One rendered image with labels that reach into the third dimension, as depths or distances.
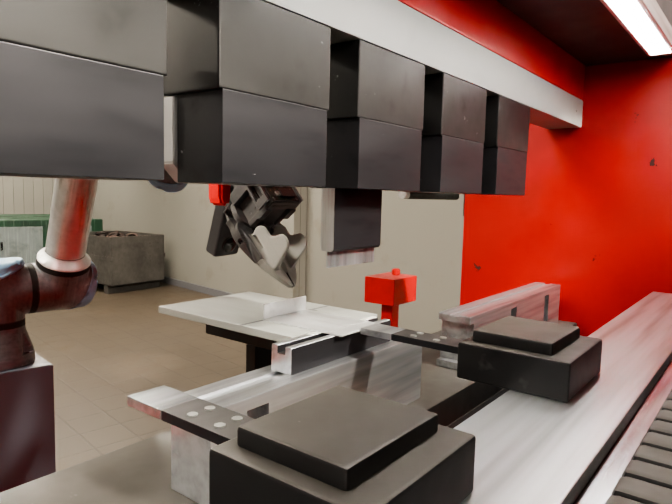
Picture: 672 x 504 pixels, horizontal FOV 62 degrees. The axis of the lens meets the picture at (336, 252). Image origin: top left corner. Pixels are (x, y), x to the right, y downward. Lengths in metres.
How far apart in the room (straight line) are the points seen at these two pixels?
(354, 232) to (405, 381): 0.24
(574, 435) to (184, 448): 0.35
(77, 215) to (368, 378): 0.84
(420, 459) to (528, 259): 1.20
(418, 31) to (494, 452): 0.53
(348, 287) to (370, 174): 4.20
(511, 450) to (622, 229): 1.05
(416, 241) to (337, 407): 3.99
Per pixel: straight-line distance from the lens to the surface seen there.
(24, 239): 8.00
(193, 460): 0.58
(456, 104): 0.86
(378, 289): 2.57
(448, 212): 4.16
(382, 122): 0.69
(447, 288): 4.20
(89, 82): 0.44
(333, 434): 0.33
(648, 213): 1.44
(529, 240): 1.51
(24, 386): 1.43
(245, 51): 0.53
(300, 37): 0.59
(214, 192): 0.64
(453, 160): 0.85
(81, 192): 1.34
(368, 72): 0.67
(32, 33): 0.43
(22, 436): 1.47
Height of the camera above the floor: 1.17
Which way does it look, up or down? 6 degrees down
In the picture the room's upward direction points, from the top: 1 degrees clockwise
